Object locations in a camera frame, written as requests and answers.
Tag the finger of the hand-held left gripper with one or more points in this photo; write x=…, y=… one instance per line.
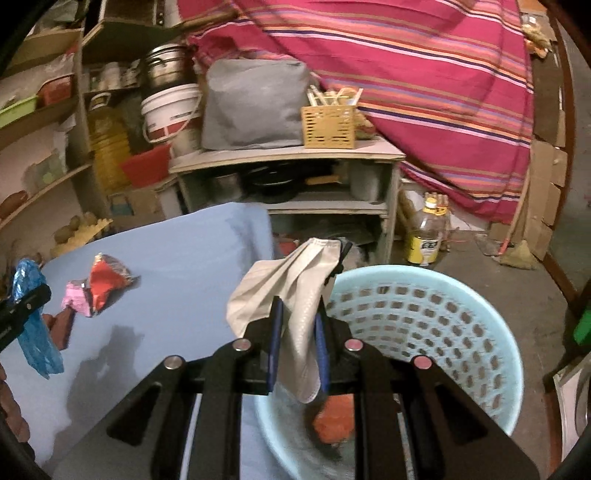
x=23, y=316

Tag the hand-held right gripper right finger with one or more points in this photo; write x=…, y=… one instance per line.
x=322, y=355

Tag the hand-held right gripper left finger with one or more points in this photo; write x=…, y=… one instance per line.
x=276, y=341

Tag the blue plastic bag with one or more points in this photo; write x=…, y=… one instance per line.
x=39, y=341

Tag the dark brown wrapper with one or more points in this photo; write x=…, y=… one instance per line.
x=62, y=327

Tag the black and white face mask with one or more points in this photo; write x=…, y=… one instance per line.
x=300, y=295

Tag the pink wrapper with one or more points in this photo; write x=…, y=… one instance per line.
x=76, y=300

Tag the orange wrapper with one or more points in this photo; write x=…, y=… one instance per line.
x=334, y=420

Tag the red silver wrapper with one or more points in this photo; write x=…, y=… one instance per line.
x=106, y=281

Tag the light blue plastic basket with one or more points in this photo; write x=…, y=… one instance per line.
x=438, y=323

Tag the person's left hand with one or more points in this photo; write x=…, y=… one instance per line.
x=11, y=410

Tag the yellow egg tray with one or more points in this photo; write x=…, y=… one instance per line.
x=83, y=235

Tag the sweet potato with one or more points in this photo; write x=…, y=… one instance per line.
x=13, y=203

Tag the blue tablecloth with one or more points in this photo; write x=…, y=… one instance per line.
x=175, y=277

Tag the clear plastic container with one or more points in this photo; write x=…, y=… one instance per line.
x=46, y=173

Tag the plastic bottle yellow label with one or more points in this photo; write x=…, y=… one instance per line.
x=425, y=235

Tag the black pan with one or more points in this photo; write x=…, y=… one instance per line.
x=274, y=182

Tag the brown cardboard box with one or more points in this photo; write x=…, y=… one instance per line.
x=147, y=199

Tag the wooden shelf unit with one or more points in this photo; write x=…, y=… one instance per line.
x=46, y=143

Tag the small steel pot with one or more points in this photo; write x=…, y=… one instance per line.
x=365, y=182

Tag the low wooden cabinet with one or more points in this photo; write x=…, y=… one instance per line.
x=286, y=157

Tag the yellow oil bottle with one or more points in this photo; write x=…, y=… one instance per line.
x=108, y=143

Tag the green plastic tray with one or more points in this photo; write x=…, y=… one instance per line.
x=18, y=110

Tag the yellow chopstick holder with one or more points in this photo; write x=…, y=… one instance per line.
x=328, y=127

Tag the straw broom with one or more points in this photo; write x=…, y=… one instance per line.
x=519, y=254

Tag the small red basket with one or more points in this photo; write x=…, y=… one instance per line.
x=55, y=91

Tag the grey fabric cover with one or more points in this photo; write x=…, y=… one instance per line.
x=254, y=106

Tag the white plastic bucket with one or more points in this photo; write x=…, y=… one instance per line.
x=168, y=113

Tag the bundle of chopsticks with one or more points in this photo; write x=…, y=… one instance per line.
x=332, y=97

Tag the white plastic jar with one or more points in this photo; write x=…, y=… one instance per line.
x=110, y=76

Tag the steel basin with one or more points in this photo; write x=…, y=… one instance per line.
x=575, y=415

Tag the flattened cardboard sheets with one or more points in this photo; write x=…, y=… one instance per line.
x=545, y=184

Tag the steel pot with lid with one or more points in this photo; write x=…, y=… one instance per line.
x=166, y=67

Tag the red striped cloth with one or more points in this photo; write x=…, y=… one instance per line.
x=415, y=83

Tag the upper wooden shelf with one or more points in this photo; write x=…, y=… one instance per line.
x=134, y=27

